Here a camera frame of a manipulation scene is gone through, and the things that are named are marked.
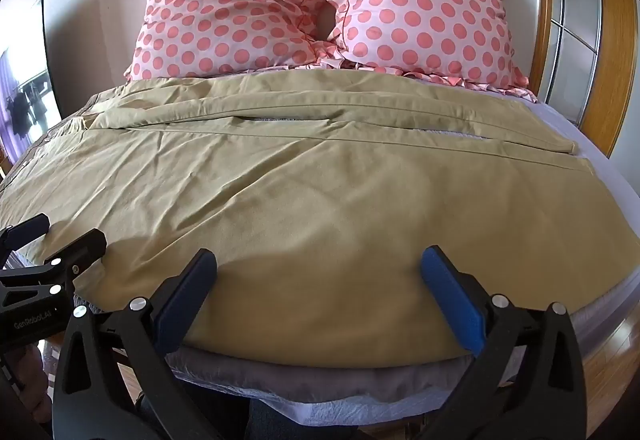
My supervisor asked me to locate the pink polka dot pillow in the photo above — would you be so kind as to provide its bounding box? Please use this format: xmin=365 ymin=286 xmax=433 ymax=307
xmin=124 ymin=0 xmax=346 ymax=82
xmin=320 ymin=0 xmax=530 ymax=91

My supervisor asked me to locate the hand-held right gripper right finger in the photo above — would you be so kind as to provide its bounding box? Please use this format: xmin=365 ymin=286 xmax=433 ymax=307
xmin=420 ymin=245 xmax=588 ymax=440

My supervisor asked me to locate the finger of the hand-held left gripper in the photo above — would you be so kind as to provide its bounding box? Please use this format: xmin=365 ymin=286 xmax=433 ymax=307
xmin=27 ymin=228 xmax=108 ymax=302
xmin=0 ymin=214 xmax=51 ymax=255

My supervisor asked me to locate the tan bed sheet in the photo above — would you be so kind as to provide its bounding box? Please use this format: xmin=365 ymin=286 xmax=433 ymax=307
xmin=0 ymin=72 xmax=636 ymax=368

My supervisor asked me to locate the window with purple curtain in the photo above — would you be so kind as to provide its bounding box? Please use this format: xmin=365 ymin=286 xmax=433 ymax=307
xmin=0 ymin=0 xmax=51 ymax=181

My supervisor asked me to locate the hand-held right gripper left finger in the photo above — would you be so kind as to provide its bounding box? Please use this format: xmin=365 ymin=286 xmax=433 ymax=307
xmin=52 ymin=248 xmax=221 ymax=440

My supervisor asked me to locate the grey blanket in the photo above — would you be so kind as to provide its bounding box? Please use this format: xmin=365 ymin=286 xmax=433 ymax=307
xmin=162 ymin=342 xmax=481 ymax=403

